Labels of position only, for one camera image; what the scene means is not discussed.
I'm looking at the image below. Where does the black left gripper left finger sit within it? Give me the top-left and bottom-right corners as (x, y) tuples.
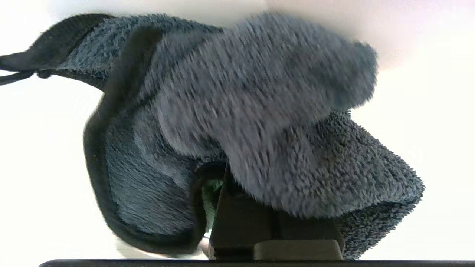
(209, 165), (277, 260)

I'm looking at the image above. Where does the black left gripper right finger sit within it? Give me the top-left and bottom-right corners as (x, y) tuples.
(276, 213), (344, 241)

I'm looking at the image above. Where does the grey green microfiber cloth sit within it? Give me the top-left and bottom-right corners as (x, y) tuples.
(0, 13), (425, 260)

